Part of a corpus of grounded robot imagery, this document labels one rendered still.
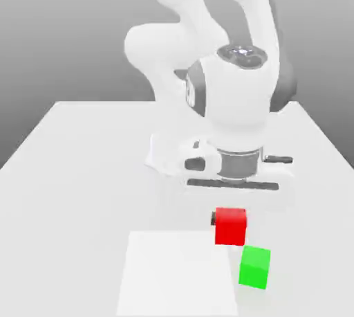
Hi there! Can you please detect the small green cube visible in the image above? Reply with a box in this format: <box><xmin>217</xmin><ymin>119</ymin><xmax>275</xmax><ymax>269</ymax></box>
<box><xmin>238</xmin><ymin>245</ymin><xmax>272</xmax><ymax>291</ymax></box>

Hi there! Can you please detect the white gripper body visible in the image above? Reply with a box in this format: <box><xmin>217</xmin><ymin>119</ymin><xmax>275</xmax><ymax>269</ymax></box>
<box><xmin>181</xmin><ymin>175</ymin><xmax>287</xmax><ymax>205</ymax></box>

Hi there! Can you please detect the small red cube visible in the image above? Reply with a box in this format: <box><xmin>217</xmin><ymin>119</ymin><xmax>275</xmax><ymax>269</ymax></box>
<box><xmin>214</xmin><ymin>206</ymin><xmax>248</xmax><ymax>247</ymax></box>

